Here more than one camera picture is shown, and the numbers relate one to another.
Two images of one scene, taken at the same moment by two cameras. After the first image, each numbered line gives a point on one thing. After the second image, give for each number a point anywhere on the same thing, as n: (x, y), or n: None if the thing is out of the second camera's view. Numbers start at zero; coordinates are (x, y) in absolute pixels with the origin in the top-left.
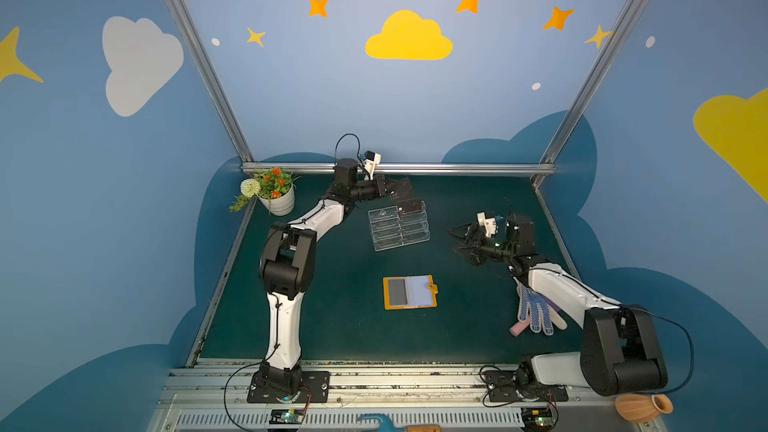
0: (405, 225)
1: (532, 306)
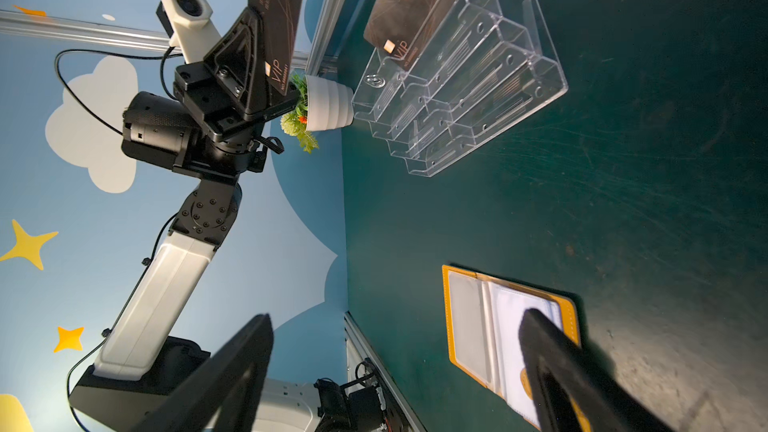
0: (493, 63)
1: None
